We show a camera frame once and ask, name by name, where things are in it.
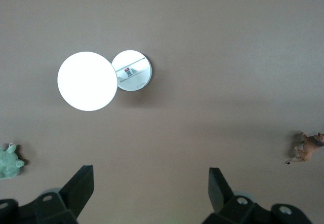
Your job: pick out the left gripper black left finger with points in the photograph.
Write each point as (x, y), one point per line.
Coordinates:
(71, 198)

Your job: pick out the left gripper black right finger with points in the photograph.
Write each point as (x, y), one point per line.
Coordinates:
(227, 208)

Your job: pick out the green plush toy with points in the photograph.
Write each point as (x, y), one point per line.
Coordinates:
(7, 163)

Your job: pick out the white round desk lamp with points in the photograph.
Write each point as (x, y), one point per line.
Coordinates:
(86, 82)

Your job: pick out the brown lion figurine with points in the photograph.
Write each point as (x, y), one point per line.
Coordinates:
(308, 148)

